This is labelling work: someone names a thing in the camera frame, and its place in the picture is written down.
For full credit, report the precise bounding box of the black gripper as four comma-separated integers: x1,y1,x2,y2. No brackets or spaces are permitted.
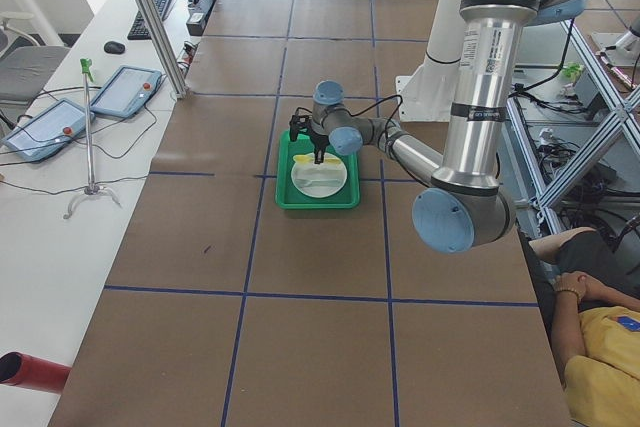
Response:
307,125,330,165

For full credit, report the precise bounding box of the yellow plastic spoon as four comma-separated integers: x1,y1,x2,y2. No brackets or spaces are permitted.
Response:
293,154,342,165

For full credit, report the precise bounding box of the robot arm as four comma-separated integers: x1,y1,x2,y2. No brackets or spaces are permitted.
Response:
290,0,586,253

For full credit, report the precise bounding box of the white round plate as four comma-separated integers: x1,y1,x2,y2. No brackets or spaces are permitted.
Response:
290,153,348,198

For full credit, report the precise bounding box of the pale green plastic fork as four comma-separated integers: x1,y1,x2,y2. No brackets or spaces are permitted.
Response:
294,179,344,188

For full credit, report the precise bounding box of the green plastic tray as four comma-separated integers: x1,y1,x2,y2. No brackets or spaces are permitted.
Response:
275,130,360,210

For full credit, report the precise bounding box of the brown paper table cover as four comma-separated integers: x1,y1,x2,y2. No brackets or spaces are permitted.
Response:
51,0,570,426

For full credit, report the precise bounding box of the far blue teach pendant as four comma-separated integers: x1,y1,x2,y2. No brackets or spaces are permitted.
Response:
91,65,162,119

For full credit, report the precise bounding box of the blue teach pendant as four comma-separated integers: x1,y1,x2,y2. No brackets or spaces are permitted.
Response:
2,98,86,163
91,65,162,119

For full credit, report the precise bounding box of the black keyboard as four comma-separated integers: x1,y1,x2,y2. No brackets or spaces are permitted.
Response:
126,0,174,41

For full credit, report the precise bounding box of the black computer mouse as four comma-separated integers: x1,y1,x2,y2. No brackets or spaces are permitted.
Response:
103,41,126,55

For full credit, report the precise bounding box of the reacher grabber tool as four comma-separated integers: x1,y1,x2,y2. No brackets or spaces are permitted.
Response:
63,58,121,220

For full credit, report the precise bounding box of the near blue teach pendant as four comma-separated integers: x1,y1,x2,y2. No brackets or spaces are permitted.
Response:
2,98,86,163

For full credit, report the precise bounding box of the person in black shirt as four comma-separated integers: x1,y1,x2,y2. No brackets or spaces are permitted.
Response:
518,228,639,304

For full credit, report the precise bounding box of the grey office chair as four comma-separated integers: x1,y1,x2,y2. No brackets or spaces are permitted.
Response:
1,11,70,110

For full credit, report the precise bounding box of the person in yellow shirt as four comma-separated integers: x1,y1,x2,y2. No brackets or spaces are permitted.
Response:
551,271,639,426

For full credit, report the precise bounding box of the red cylinder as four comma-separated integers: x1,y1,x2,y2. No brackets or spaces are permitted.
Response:
1,352,71,394

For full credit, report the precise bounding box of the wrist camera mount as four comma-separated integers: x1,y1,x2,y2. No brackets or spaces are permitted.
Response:
289,114,313,142

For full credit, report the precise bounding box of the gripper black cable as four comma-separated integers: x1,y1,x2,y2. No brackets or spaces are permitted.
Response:
292,94,405,148

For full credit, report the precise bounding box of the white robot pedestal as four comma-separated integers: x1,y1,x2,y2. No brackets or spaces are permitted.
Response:
396,0,466,122

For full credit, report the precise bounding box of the aluminium frame post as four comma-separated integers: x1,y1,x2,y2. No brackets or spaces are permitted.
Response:
135,0,187,99

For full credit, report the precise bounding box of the aluminium frame rack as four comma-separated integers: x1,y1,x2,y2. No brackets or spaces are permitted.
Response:
501,0,639,234

